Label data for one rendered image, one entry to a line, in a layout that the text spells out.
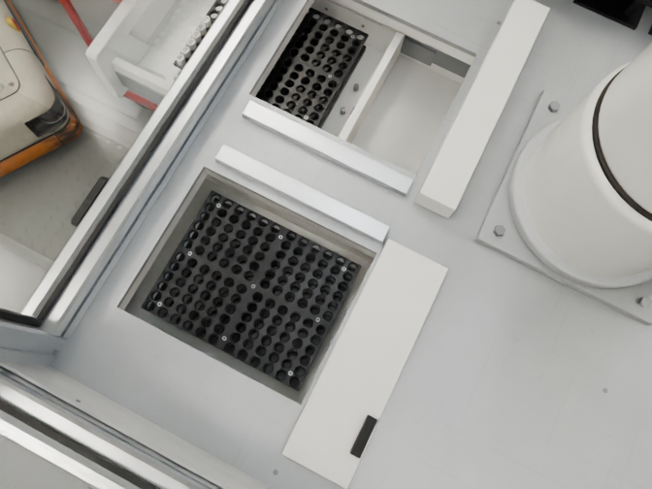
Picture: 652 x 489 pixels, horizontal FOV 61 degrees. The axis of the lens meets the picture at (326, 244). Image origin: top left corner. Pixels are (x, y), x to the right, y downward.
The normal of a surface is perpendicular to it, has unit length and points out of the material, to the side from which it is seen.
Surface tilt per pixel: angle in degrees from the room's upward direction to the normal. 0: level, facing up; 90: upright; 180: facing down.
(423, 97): 0
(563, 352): 0
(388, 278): 0
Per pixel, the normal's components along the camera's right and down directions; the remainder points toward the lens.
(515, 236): 0.04, -0.25
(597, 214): -0.76, 0.62
